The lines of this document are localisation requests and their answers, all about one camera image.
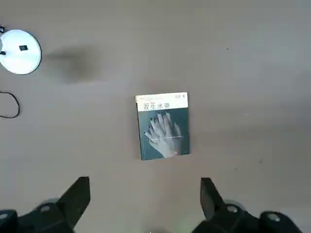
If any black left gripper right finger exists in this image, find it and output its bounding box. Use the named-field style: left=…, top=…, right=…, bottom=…
left=191, top=177, right=303, bottom=233

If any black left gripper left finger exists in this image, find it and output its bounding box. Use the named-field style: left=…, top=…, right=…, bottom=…
left=0, top=176, right=91, bottom=233

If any dark book with hands cover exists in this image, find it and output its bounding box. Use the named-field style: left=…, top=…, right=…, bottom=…
left=135, top=92, right=191, bottom=161

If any white desk lamp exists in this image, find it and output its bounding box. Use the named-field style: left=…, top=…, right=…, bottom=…
left=0, top=29, right=42, bottom=75

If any black lamp cable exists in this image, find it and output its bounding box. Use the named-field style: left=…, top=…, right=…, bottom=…
left=0, top=91, right=20, bottom=119

